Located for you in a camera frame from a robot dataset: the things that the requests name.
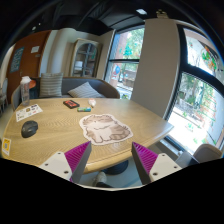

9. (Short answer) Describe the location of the black red card box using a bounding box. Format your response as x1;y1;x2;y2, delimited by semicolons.
63;100;79;109

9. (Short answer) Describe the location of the small white pink object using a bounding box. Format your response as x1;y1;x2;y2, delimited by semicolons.
88;98;96;107

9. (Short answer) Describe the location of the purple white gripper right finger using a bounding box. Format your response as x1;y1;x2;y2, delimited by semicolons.
131;142;181;185

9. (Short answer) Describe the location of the grey sofa bench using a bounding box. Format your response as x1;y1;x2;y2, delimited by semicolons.
10;76;121;111

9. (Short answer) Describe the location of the dark grey computer mouse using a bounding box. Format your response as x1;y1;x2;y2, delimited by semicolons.
21;120;38;138

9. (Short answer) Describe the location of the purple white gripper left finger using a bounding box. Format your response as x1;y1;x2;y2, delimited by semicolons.
40;141;92;183

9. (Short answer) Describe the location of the clear water bottle white lid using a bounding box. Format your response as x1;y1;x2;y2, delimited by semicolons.
20;76;31;106

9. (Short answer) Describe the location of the beige chair right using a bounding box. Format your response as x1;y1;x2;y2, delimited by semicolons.
193;144;222;163

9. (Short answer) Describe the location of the green blue small pack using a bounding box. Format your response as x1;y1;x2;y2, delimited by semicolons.
77;107;91;112

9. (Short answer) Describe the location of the striped cushion lying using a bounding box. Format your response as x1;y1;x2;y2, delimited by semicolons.
68;82;103;98

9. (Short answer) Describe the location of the yellow sticker on table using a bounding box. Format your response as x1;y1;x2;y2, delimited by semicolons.
2;138;11;156

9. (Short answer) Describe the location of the wooden glass display cabinet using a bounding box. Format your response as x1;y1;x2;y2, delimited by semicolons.
69;38;101;77

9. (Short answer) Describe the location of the striped cushion upright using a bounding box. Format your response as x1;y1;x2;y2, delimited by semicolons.
40;73;63;97

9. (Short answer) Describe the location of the white sticker sheet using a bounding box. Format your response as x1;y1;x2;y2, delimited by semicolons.
16;104;42;122

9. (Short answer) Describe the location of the black table base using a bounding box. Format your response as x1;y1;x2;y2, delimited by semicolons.
103;160;129;175

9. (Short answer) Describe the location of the cat-shaped mouse pad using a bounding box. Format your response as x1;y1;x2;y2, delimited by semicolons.
79;114;133;146

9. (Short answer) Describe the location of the grey shoe under table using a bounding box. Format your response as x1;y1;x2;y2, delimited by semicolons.
93;172;107;186

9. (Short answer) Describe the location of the brown wooden door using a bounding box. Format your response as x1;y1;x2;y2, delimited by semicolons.
6;30;51;101

